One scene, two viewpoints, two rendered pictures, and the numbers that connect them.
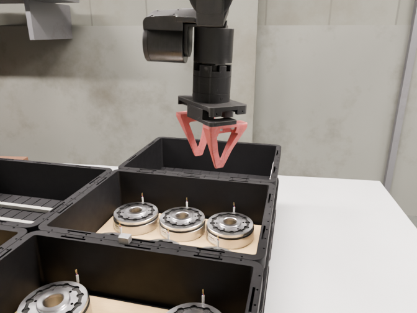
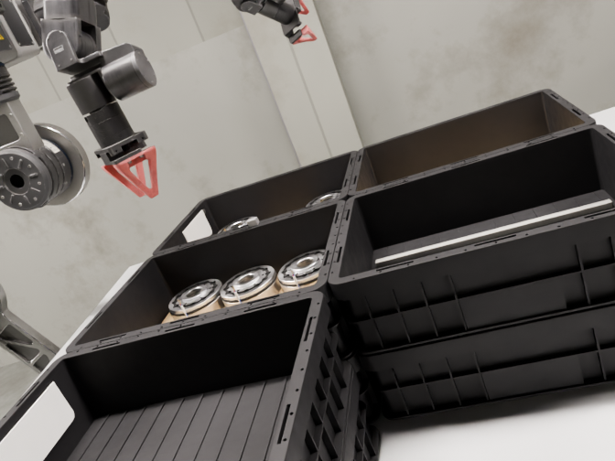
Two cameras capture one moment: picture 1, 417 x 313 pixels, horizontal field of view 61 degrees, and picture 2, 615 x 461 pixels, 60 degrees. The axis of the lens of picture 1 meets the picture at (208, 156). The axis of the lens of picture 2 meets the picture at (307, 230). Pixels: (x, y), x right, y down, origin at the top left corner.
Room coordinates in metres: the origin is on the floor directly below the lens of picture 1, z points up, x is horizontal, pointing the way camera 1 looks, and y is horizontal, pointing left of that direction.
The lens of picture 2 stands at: (1.40, 0.28, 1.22)
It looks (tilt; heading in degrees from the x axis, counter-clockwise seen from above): 20 degrees down; 184
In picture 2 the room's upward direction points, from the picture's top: 22 degrees counter-clockwise
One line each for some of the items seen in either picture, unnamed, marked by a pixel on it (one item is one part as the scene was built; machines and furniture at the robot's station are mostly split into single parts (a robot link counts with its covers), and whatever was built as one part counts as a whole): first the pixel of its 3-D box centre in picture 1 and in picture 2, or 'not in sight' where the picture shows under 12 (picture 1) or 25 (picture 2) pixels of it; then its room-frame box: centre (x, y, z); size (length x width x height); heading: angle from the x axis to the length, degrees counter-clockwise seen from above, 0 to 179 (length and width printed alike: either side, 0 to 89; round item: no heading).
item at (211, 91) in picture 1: (211, 87); (112, 130); (0.53, 0.00, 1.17); 0.10 x 0.07 x 0.07; 32
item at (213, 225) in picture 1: (229, 223); not in sight; (0.67, -0.05, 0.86); 0.10 x 0.10 x 0.01
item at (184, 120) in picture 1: (203, 130); (137, 170); (0.55, 0.01, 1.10); 0.07 x 0.07 x 0.09; 32
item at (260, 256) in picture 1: (170, 208); (220, 274); (0.63, 0.08, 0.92); 0.40 x 0.30 x 0.02; 77
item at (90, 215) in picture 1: (171, 230); (232, 302); (0.63, 0.08, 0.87); 0.40 x 0.30 x 0.11; 77
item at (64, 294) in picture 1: (53, 301); not in sight; (0.43, 0.24, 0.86); 0.05 x 0.05 x 0.01
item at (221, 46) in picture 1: (209, 45); (95, 92); (0.54, 0.00, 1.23); 0.07 x 0.06 x 0.07; 82
